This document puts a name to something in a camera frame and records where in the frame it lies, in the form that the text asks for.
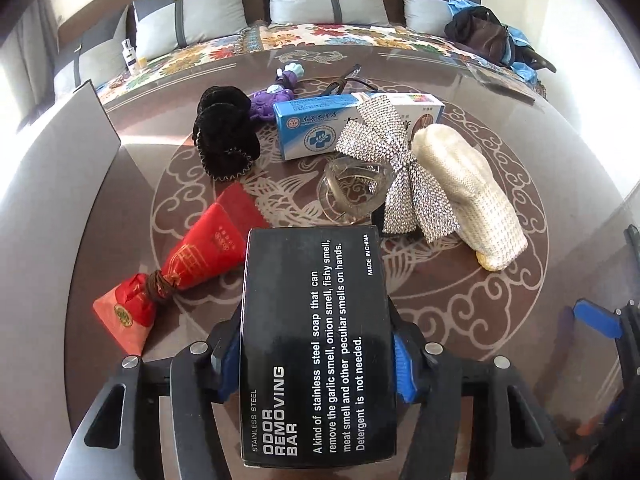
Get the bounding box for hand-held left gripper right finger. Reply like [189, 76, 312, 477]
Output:
[386, 301, 573, 480]

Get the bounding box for clear glass ashtray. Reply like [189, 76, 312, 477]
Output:
[316, 156, 396, 226]

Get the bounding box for floral printed blanket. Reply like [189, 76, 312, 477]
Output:
[95, 21, 547, 107]

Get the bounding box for white knitted mitten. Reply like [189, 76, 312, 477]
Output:
[411, 124, 529, 272]

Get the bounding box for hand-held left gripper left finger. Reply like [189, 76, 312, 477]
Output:
[82, 304, 246, 480]

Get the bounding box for grey upright board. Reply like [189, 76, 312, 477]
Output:
[0, 79, 124, 411]

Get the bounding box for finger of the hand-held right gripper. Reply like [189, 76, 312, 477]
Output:
[622, 224, 640, 262]
[572, 297, 640, 357]

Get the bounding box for brown patterned glass desktop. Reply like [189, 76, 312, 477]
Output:
[65, 45, 640, 480]

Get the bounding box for dark bag with blue cloth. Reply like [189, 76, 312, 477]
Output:
[447, 0, 540, 84]

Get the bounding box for blue white medicine box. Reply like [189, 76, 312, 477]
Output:
[272, 92, 446, 162]

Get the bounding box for black printed box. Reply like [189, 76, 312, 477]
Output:
[239, 227, 401, 471]

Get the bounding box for red drawstring pouch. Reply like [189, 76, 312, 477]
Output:
[92, 185, 271, 356]

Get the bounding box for white small bottle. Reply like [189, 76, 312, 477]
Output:
[121, 39, 142, 77]

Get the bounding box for black fuzzy cloth bundle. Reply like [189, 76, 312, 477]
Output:
[192, 86, 262, 183]

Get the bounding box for brown bag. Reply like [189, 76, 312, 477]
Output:
[445, 6, 510, 64]

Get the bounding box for silver rhinestone bow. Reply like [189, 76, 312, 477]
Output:
[334, 94, 462, 244]

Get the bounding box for purple toy figure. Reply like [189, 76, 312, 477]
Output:
[248, 62, 306, 123]

